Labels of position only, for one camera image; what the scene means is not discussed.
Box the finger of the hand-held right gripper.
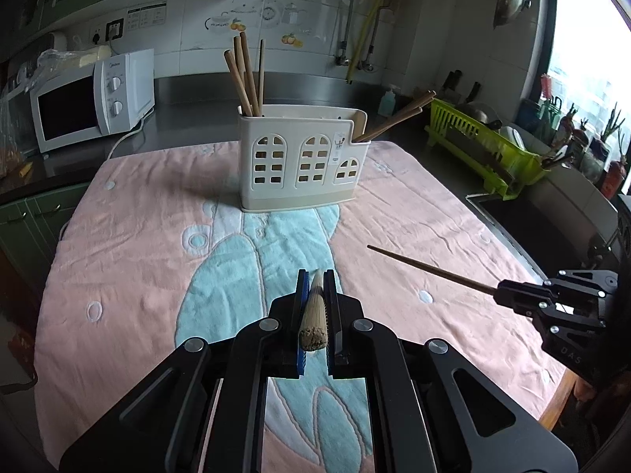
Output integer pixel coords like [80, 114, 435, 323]
[497, 279, 562, 302]
[499, 296, 608, 337]

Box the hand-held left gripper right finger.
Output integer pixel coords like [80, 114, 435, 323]
[323, 270, 579, 473]

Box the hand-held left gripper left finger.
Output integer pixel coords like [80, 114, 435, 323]
[59, 270, 310, 473]

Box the wooden chopstick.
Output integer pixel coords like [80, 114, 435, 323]
[367, 245, 500, 296]
[240, 32, 261, 116]
[233, 36, 257, 116]
[224, 50, 253, 116]
[257, 39, 265, 116]
[357, 90, 437, 142]
[354, 106, 424, 143]
[298, 270, 329, 353]

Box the white utensil holder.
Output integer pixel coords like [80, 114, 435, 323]
[238, 106, 370, 212]

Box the kitchen sink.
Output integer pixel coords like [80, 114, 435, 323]
[466, 192, 622, 277]

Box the white plate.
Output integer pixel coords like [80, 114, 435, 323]
[500, 125, 526, 151]

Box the pink and teal towel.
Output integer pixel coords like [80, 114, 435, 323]
[34, 140, 575, 473]

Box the green dish rack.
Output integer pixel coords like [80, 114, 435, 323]
[425, 99, 550, 200]

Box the metal bowl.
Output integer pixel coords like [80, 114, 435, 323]
[466, 101, 504, 129]

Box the kitchen window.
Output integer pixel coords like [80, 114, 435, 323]
[547, 0, 631, 198]

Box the white microwave oven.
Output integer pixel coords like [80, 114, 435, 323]
[30, 48, 156, 155]

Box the teapot tile decal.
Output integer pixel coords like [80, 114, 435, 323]
[204, 0, 309, 30]

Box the green base cabinet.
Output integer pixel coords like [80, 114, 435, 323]
[0, 182, 92, 296]

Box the white label sticker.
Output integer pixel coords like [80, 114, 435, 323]
[125, 6, 168, 30]

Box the pale yellow cloth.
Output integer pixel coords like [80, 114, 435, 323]
[64, 45, 112, 67]

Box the plastic bag with food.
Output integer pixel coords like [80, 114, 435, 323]
[0, 99, 30, 178]

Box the clear plastic bag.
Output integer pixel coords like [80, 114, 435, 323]
[37, 48, 67, 74]

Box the white power cable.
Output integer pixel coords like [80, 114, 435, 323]
[106, 111, 151, 161]

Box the yellow gas hose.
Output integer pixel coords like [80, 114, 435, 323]
[345, 0, 388, 84]

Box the grey metal hose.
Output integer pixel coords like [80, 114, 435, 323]
[336, 0, 356, 66]

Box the braided metal hose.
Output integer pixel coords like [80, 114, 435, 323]
[365, 0, 395, 71]

